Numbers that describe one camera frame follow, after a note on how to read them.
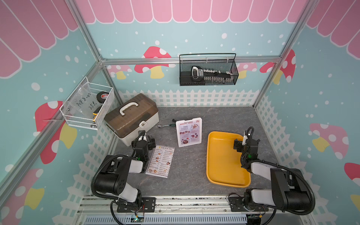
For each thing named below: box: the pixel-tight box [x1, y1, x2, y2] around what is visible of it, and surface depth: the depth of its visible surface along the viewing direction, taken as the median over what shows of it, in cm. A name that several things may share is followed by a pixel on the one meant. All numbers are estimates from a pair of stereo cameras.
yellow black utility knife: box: [92, 105, 103, 120], surface depth 66 cm
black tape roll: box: [96, 91, 110, 104], surface depth 81 cm
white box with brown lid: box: [103, 92, 160, 147], surface depth 93 cm
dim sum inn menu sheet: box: [145, 144, 176, 179], surface depth 91 cm
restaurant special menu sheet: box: [179, 119, 201, 145], surface depth 92 cm
